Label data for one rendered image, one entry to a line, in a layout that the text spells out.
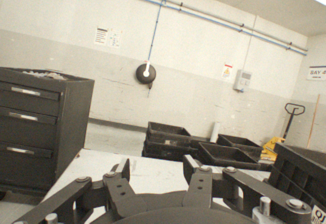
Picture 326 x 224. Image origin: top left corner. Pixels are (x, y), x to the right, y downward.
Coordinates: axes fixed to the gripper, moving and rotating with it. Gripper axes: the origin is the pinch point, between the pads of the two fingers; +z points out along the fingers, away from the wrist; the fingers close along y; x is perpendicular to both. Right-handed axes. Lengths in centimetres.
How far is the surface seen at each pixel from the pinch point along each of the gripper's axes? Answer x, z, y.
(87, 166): -12.4, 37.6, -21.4
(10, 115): 3, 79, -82
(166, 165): -17, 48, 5
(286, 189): -13.6, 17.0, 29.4
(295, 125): -46, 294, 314
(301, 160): -6.1, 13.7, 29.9
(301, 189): -11.4, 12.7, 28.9
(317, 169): -6.5, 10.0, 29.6
